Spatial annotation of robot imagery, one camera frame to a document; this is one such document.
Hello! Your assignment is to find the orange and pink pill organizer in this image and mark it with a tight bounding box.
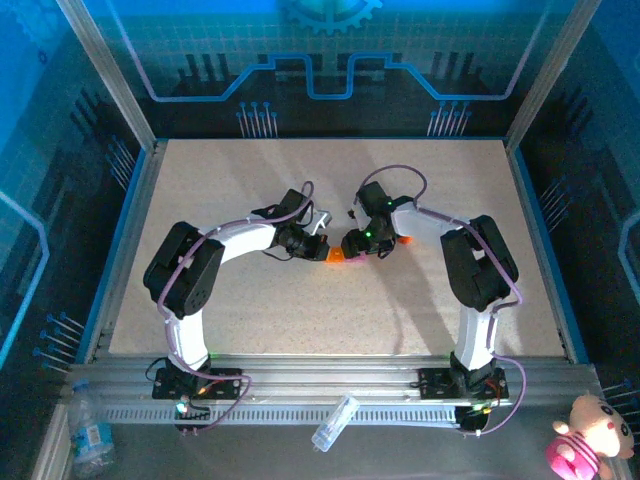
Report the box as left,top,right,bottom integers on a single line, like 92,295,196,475
322,246,369,265

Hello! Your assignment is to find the blue table edge strip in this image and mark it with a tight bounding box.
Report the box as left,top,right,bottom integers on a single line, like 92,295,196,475
511,147,591,365
77,147,152,364

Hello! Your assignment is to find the clear plastic tube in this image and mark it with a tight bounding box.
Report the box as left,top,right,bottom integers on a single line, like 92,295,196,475
310,393,361,454

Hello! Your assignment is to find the clear plastic water bottle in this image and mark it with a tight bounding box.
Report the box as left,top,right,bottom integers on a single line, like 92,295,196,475
67,378,116,479

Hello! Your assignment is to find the pink and cream plush toy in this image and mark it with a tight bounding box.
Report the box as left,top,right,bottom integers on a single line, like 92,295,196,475
544,392,636,480

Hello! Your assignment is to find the aluminium frame rail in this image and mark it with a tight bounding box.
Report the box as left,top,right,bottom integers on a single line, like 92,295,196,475
62,352,609,407

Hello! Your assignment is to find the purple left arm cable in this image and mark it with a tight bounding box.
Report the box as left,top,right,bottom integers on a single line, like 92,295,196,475
157,180,316,439

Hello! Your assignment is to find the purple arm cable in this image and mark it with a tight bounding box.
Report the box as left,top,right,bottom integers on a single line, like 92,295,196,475
357,165,529,439
157,180,316,439

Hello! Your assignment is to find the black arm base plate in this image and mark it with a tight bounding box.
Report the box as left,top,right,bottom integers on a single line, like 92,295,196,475
152,367,245,401
417,368,510,401

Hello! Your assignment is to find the slotted grey cable duct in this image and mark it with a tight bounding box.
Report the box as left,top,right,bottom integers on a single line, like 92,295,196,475
102,403,461,427

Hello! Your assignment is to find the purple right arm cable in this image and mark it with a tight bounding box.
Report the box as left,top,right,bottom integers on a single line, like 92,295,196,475
357,165,529,439

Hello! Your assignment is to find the aluminium frame post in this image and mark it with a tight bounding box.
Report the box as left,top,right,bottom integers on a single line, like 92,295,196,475
502,0,604,152
54,0,161,152

